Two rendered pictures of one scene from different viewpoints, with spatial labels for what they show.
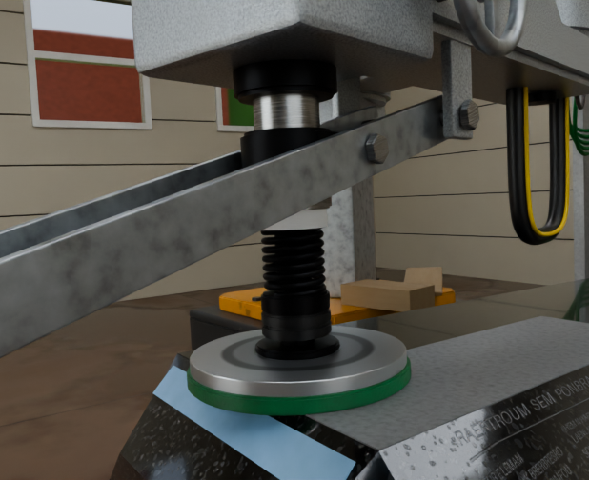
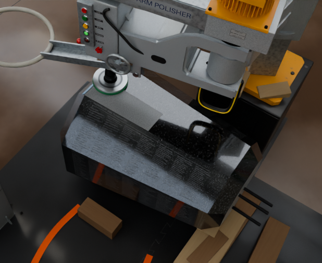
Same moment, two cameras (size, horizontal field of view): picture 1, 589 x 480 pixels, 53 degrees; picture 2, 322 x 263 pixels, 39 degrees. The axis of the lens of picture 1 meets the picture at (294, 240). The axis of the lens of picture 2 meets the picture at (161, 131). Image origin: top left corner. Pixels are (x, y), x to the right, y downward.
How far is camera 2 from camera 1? 2.66 m
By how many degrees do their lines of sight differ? 71
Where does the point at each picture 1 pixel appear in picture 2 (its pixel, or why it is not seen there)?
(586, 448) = (107, 119)
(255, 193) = (88, 62)
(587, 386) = (119, 118)
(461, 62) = (136, 67)
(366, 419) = (93, 92)
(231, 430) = not seen: hidden behind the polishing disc
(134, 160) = not seen: outside the picture
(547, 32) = (175, 74)
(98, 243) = (68, 58)
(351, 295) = not seen: hidden behind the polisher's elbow
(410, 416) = (95, 96)
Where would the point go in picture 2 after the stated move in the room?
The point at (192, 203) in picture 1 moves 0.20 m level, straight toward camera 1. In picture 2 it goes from (79, 60) to (47, 71)
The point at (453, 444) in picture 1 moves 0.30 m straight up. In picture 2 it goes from (92, 102) to (89, 69)
